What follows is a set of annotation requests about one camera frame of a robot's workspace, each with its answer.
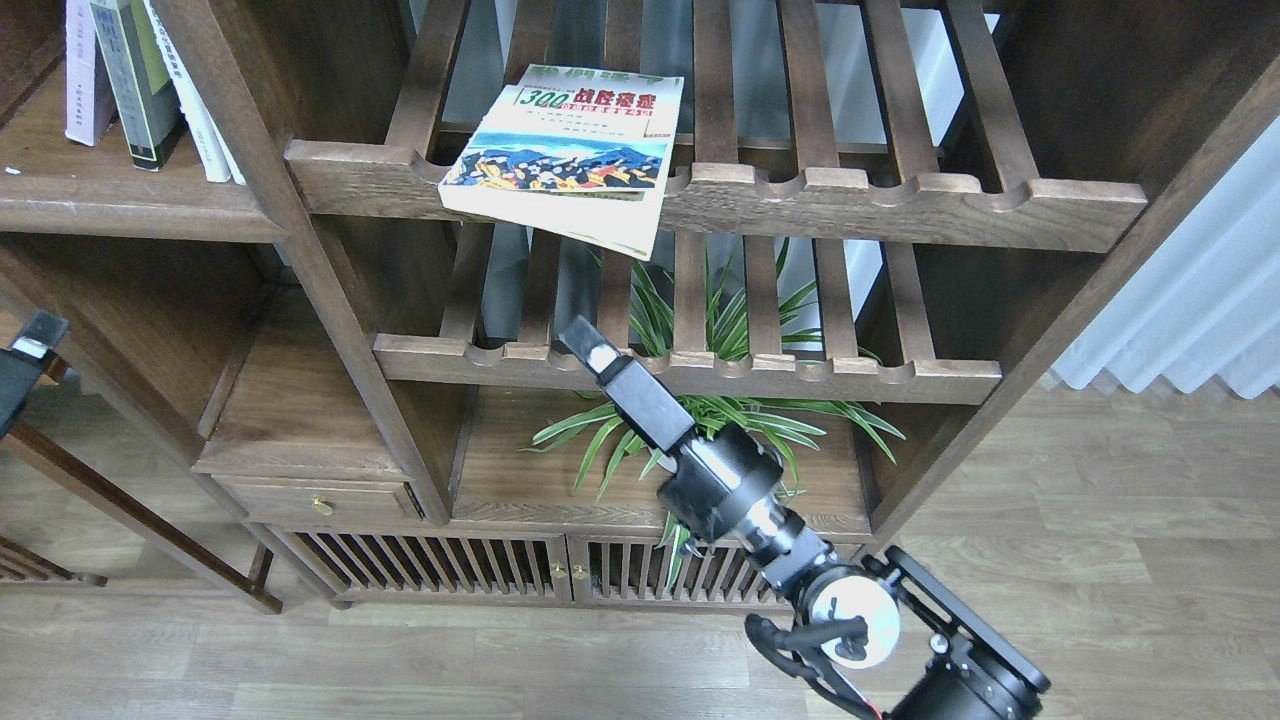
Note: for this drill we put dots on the white purple-edged book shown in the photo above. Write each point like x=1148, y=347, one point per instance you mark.
x=91, y=106

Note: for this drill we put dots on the white plant pot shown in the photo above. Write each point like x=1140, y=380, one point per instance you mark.
x=659, y=459

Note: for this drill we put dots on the white upright book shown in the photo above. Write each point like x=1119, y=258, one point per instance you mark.
x=219, y=164

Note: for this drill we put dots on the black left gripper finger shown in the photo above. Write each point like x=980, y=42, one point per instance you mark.
x=30, y=357

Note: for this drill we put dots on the dark wooden bookshelf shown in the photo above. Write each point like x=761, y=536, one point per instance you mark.
x=968, y=182

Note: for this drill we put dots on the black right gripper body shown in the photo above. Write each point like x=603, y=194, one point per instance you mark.
x=725, y=485

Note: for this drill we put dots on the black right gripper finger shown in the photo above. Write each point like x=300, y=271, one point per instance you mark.
x=646, y=405

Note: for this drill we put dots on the colourful cover paperback book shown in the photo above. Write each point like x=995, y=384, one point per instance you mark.
x=581, y=152

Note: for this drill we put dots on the white curtain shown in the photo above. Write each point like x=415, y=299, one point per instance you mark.
x=1205, y=307

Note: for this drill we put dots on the black and green book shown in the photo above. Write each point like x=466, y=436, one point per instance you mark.
x=146, y=99

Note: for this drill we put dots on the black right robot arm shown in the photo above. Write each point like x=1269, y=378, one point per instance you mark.
x=847, y=615

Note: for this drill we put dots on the green spider plant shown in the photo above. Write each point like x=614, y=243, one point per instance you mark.
x=728, y=335

